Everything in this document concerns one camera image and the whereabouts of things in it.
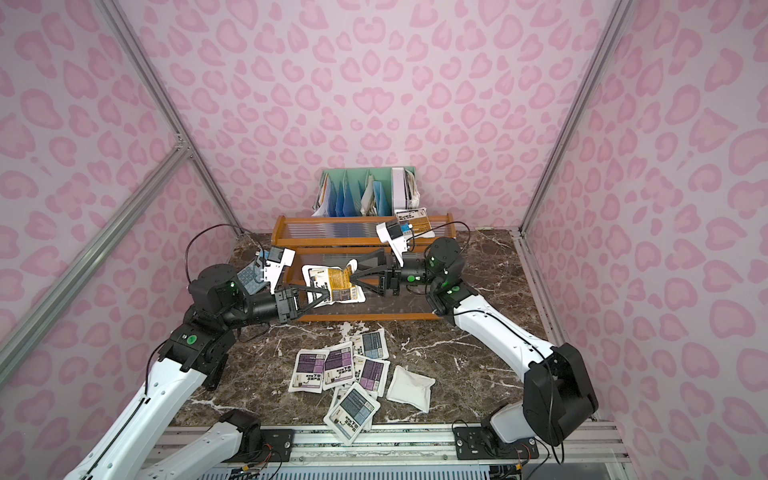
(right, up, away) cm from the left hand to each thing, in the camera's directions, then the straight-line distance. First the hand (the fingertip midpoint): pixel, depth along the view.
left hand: (326, 295), depth 60 cm
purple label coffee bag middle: (-2, -24, +25) cm, 35 cm away
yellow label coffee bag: (+19, +17, +21) cm, 33 cm away
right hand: (+5, +3, +2) cm, 6 cm away
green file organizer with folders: (+4, +29, +38) cm, 48 cm away
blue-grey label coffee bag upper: (+8, -19, +30) cm, 36 cm away
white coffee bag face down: (+18, -28, +21) cm, 40 cm away
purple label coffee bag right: (+7, -25, +24) cm, 36 cm away
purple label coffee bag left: (-11, -25, +24) cm, 36 cm away
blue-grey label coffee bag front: (+3, -33, +16) cm, 37 cm away
